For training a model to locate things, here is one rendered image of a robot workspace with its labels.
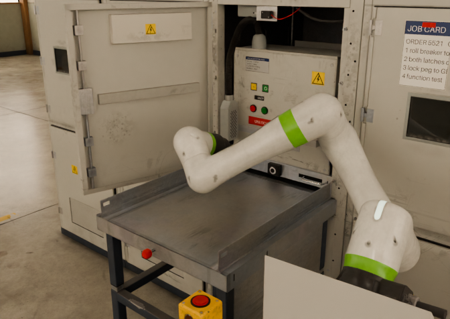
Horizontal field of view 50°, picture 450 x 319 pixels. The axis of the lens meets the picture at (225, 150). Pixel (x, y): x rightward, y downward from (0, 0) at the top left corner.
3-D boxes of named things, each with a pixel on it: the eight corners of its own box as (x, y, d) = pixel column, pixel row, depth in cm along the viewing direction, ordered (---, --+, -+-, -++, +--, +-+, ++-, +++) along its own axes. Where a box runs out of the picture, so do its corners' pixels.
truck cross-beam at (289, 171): (331, 191, 193) (333, 177, 191) (227, 161, 226) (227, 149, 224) (337, 187, 197) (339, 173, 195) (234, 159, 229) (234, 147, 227)
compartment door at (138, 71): (78, 190, 200) (59, 3, 177) (207, 161, 233) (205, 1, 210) (84, 196, 195) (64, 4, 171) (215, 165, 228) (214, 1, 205)
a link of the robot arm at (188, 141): (184, 117, 157) (162, 135, 162) (197, 151, 152) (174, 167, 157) (211, 123, 168) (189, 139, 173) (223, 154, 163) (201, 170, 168)
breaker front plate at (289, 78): (327, 178, 193) (335, 58, 178) (232, 153, 223) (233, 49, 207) (328, 177, 194) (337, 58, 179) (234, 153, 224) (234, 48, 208)
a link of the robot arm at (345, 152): (432, 266, 133) (353, 126, 166) (423, 248, 121) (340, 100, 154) (388, 285, 137) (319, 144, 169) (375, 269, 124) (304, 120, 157)
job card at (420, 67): (444, 91, 151) (455, 21, 144) (397, 85, 160) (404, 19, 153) (445, 90, 151) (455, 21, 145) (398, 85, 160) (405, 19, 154)
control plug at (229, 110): (228, 142, 209) (228, 102, 203) (219, 139, 212) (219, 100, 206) (239, 138, 215) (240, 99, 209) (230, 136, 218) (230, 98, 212)
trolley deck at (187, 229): (227, 293, 141) (227, 275, 139) (97, 228, 178) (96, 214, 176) (335, 214, 191) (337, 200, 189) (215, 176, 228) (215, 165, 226)
